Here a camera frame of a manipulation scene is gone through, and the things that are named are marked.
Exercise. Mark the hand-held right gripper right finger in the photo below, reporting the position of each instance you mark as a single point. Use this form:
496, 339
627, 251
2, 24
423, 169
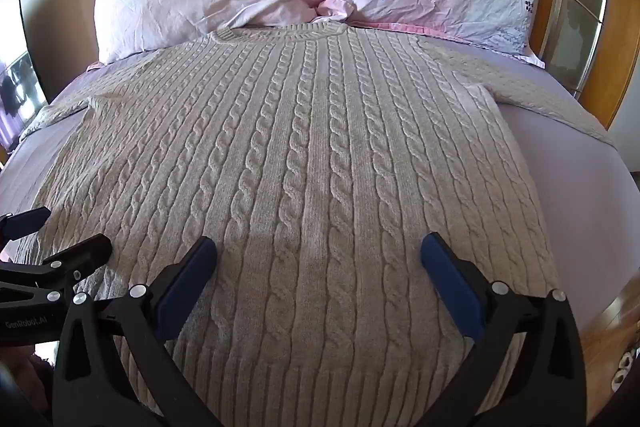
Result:
452, 289

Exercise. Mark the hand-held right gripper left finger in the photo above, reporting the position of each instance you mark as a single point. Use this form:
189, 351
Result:
184, 289

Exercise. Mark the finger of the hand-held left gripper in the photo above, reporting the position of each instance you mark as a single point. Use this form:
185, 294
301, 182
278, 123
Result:
75, 252
27, 223

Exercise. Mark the lavender bed sheet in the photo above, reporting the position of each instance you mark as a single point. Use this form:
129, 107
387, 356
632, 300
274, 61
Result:
585, 212

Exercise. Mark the white slipper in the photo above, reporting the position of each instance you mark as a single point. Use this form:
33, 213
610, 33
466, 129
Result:
627, 364

